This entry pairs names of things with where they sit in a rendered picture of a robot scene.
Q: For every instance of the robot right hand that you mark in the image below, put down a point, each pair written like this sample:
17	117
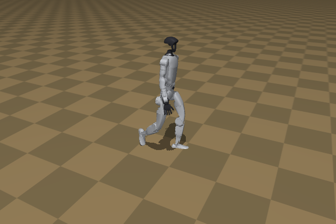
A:
167	107

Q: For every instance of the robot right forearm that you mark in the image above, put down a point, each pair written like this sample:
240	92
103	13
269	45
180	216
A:
163	90

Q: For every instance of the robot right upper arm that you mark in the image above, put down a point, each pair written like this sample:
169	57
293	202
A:
163	68

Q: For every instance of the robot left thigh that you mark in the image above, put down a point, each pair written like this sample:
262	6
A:
179	106

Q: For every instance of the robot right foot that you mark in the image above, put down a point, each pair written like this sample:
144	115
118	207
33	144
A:
141	139

